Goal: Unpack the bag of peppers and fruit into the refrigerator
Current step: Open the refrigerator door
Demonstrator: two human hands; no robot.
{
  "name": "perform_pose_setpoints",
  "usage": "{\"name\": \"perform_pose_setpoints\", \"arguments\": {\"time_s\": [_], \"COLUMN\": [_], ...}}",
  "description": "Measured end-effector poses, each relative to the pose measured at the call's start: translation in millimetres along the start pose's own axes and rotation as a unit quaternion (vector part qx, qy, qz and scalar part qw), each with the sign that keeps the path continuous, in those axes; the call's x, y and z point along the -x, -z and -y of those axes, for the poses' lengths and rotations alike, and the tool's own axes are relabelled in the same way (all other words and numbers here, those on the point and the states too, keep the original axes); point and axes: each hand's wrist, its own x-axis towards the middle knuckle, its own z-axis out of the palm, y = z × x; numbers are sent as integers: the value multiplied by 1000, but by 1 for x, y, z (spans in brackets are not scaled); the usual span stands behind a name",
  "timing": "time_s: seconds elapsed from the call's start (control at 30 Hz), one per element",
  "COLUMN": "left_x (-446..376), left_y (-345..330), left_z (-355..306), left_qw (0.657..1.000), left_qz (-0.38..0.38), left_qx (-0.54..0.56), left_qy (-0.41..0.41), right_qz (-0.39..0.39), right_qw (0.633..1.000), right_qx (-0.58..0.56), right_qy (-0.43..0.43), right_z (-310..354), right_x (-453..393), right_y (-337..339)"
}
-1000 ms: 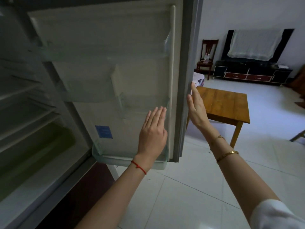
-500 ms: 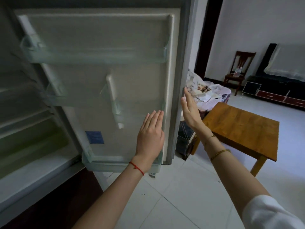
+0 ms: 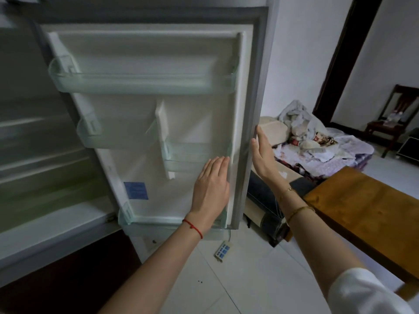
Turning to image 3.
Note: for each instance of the white power strip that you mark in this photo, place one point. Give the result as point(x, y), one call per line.
point(223, 250)

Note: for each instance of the dark grey sofa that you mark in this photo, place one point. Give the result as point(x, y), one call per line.
point(262, 196)

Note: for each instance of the cream foam board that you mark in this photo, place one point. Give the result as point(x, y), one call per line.
point(273, 129)

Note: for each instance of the dark red refrigerator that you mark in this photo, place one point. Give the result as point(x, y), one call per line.
point(131, 111)

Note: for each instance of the person's right hand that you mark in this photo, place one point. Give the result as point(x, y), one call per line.
point(266, 160)

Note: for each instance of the floral bed sheet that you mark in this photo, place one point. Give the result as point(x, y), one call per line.
point(347, 150)

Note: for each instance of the person's left forearm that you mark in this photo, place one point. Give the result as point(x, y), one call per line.
point(157, 274)

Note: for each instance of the wooden table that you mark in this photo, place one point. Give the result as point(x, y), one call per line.
point(366, 212)

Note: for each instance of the dark wooden chair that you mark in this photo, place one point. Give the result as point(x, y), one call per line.
point(402, 104)

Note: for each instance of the grey white clothes pile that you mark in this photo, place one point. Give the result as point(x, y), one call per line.
point(299, 117)

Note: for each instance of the clear bottom door bin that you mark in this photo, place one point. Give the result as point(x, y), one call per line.
point(157, 220)

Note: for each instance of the long clear door bin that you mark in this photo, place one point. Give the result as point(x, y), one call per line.
point(137, 83)

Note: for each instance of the person's right forearm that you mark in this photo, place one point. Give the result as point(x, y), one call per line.
point(314, 238)

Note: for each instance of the person's left hand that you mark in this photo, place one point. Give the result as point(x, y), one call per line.
point(211, 189)

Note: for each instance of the dark wooden door frame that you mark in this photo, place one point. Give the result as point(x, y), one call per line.
point(347, 55)

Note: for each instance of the blue inner door sticker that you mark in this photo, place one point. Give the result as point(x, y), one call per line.
point(136, 191)

